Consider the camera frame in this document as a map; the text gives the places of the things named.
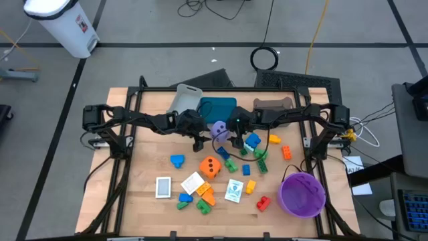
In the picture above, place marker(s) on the yellow-orange studded brick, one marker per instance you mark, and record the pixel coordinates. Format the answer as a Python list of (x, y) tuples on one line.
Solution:
[(203, 188)]

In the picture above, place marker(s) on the small dark green brick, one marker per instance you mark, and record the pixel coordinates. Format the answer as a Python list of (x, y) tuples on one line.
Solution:
[(243, 152)]

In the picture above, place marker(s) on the white trash can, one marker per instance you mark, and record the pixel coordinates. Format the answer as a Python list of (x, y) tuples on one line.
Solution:
[(67, 30)]

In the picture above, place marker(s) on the white-framed grey tile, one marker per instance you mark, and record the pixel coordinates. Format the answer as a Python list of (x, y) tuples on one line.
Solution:
[(163, 187)]

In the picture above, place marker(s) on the dark blue studded brick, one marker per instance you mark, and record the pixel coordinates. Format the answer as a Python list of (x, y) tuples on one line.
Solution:
[(223, 153)]

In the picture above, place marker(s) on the small green toy block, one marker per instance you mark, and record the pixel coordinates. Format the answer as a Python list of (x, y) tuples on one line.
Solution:
[(182, 205)]

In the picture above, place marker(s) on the backlit keyboard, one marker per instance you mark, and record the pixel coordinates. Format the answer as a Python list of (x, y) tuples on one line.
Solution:
[(416, 209)]

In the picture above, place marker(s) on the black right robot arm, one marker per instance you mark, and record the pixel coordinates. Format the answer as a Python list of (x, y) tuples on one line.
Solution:
[(294, 115)]

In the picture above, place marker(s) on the blue T-shaped toy block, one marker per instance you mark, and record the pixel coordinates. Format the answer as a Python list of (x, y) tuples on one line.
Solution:
[(177, 160)]

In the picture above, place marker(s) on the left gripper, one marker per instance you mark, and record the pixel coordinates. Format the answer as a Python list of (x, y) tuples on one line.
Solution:
[(190, 123)]

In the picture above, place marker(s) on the white eraser block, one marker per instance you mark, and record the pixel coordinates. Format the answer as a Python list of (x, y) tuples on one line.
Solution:
[(192, 183)]

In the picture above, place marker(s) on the yellow toy block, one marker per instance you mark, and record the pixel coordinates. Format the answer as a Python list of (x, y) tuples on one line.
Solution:
[(250, 186), (274, 139)]

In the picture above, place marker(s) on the orange foam dice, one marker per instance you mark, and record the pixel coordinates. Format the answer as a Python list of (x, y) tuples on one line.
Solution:
[(209, 169)]

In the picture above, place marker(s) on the black flat panel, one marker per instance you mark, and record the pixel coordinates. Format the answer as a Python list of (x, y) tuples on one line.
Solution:
[(210, 80)]

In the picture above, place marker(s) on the mint white brick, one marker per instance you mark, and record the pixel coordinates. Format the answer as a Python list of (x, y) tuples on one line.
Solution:
[(248, 147)]

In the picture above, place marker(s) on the purple foam dice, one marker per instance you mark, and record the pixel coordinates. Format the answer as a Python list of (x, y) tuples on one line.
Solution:
[(219, 131)]

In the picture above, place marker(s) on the black aluminium table frame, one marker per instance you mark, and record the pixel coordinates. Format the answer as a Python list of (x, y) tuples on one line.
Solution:
[(154, 89)]

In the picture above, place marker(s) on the light grey plastic bin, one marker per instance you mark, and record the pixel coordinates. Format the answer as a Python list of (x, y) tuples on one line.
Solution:
[(185, 97)]

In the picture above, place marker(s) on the teal playing card deck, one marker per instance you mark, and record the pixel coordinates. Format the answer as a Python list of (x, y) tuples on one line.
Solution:
[(234, 190)]

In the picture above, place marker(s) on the orange studded brick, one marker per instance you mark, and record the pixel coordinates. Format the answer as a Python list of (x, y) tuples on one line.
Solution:
[(286, 152)]

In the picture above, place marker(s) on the white printed paper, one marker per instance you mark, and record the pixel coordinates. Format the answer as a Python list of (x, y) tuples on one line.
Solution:
[(353, 163)]

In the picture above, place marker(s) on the small blue brick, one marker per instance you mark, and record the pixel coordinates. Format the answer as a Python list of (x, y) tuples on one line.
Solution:
[(246, 169)]

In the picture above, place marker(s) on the dark green studded brick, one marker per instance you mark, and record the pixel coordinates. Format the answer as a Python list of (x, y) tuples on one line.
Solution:
[(262, 166)]

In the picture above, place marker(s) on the teal plastic bin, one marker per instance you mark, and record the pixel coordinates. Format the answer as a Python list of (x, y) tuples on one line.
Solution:
[(219, 105)]

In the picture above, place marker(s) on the black perforated panel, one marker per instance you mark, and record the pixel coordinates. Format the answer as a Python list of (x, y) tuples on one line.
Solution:
[(294, 80)]

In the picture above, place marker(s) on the grey side table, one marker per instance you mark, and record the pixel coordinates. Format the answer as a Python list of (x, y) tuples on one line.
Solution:
[(411, 144)]

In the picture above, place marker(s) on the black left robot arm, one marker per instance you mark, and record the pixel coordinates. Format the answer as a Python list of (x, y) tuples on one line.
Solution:
[(133, 117)]

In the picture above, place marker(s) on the black desk device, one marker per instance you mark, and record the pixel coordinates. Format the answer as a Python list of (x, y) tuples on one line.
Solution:
[(421, 108)]

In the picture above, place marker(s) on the red toy block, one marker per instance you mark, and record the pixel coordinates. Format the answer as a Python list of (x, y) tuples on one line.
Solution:
[(263, 203)]

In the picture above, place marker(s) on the grey computer desk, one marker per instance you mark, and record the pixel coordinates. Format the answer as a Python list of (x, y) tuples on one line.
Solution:
[(411, 180)]

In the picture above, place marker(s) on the grey stand base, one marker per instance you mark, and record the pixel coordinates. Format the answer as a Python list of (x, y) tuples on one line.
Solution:
[(20, 75)]

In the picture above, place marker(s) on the yellow plug connector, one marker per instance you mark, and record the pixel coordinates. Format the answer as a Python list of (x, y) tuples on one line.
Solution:
[(351, 135)]

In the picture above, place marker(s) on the white blank paper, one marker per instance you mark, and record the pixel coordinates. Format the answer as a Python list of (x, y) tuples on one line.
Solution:
[(362, 189)]

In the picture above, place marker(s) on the large green toy block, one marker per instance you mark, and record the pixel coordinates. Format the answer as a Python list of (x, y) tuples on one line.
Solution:
[(203, 207)]

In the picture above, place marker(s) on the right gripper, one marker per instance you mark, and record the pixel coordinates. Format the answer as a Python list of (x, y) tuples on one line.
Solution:
[(241, 121)]

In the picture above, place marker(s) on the grey computer mouse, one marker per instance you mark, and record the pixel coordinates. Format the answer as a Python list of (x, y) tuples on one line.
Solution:
[(388, 208)]

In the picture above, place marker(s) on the plain orange toy block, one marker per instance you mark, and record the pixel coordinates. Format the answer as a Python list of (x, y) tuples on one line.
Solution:
[(209, 198)]

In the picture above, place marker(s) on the purple plastic bucket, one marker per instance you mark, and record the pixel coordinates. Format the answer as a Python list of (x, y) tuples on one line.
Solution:
[(301, 197)]

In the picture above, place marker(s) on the translucent brown plastic bin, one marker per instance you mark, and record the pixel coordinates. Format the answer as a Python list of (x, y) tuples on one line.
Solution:
[(271, 102)]

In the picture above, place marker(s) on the large blue toy block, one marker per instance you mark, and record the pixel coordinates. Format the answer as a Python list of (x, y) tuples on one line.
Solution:
[(253, 140)]

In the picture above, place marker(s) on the black wheeled base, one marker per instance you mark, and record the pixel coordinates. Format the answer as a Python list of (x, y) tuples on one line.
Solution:
[(4, 115)]

